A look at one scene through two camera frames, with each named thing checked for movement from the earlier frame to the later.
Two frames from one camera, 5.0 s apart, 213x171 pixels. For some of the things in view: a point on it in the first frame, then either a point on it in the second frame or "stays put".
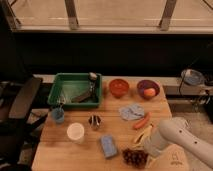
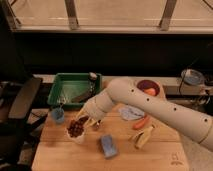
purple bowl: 149,88 stays put
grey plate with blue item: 192,77 stays put
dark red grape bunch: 135,158 -> 76,126
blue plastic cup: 58,115 stays put
